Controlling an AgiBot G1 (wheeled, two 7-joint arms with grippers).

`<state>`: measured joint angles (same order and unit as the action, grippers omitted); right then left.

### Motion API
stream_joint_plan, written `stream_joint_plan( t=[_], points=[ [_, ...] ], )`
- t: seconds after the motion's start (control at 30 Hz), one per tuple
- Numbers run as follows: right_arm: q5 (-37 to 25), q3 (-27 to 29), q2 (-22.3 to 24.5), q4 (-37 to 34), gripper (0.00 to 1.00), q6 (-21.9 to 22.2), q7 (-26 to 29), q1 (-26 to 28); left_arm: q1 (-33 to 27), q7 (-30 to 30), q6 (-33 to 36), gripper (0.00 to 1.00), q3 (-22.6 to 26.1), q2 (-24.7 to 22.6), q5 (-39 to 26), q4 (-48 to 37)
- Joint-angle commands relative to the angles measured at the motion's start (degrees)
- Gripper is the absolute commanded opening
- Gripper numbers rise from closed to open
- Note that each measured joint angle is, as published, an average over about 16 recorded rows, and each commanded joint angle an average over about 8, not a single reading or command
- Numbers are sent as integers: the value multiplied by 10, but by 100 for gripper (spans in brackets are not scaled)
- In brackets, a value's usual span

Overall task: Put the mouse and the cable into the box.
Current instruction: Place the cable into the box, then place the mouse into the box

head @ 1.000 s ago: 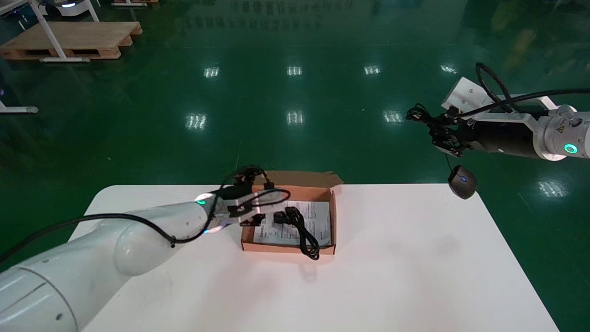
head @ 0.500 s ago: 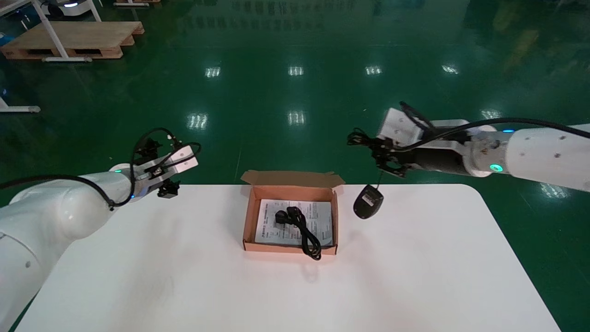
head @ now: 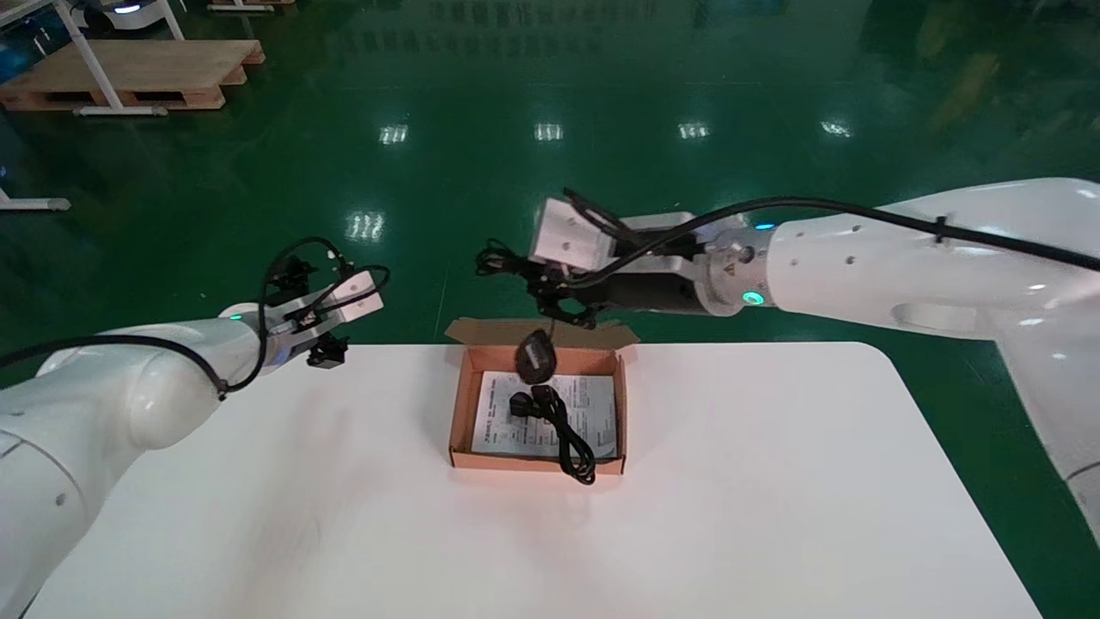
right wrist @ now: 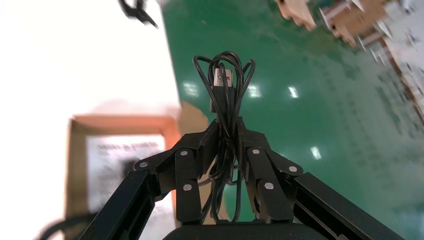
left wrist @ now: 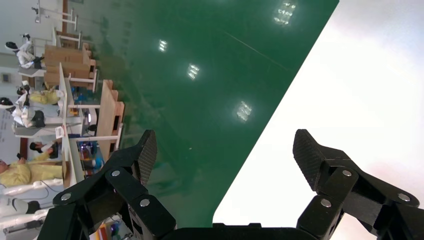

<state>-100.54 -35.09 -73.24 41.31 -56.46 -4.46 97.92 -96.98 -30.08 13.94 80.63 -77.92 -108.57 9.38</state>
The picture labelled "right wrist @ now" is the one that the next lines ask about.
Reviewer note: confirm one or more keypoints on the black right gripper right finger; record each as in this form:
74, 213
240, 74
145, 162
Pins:
265, 172

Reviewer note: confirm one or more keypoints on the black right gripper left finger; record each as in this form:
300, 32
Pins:
187, 165

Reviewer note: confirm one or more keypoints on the brown cardboard storage box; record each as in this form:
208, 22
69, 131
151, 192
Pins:
116, 124

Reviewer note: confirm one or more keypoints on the white printed instruction sheet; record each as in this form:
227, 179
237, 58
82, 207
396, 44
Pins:
109, 179

